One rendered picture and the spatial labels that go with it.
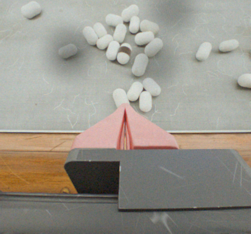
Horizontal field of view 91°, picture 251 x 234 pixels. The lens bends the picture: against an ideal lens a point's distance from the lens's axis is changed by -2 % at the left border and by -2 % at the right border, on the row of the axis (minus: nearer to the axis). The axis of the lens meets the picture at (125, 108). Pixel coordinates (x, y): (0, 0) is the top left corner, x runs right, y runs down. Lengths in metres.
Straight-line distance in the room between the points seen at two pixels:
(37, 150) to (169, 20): 0.31
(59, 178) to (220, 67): 0.30
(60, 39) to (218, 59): 0.29
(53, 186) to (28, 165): 0.04
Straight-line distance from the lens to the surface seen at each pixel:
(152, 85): 0.20
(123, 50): 0.22
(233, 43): 0.30
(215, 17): 0.36
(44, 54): 0.28
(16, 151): 0.22
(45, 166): 0.20
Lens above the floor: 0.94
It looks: 76 degrees down
